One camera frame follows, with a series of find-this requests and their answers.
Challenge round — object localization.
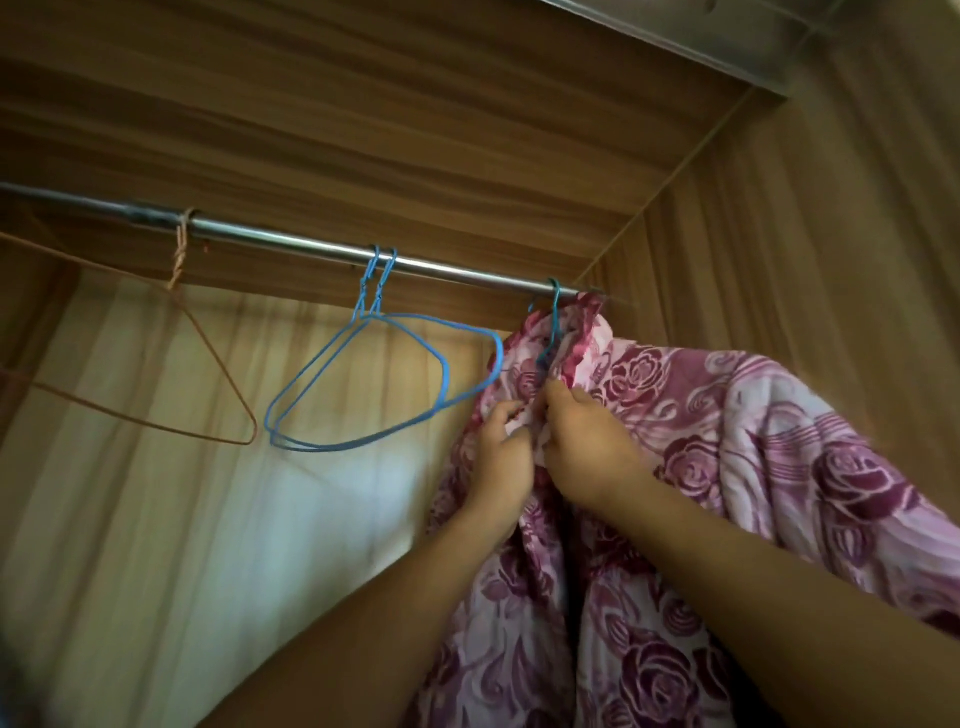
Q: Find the person's left hand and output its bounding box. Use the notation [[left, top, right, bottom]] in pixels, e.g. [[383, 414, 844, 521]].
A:
[[461, 399, 538, 549]]

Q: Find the person's right hand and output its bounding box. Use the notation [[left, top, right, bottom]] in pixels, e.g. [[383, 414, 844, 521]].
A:
[[541, 378, 661, 511]]

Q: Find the pink floral jacket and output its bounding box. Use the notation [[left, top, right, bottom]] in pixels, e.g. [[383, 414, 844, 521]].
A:
[[416, 290, 960, 728]]

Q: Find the wooden wardrobe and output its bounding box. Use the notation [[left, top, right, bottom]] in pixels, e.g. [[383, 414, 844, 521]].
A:
[[0, 0, 960, 728]]

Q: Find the person's left forearm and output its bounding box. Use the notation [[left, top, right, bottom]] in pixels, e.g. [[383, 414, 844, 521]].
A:
[[198, 513, 519, 728]]

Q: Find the person's right forearm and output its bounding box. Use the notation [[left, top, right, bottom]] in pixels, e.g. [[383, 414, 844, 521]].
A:
[[599, 472, 960, 728]]

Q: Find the metal closet rod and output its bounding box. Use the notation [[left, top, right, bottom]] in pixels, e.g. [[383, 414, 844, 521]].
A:
[[0, 181, 601, 301]]

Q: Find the orange wire clothes hanger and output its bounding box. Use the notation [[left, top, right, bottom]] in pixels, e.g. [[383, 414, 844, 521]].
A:
[[0, 209, 259, 448]]

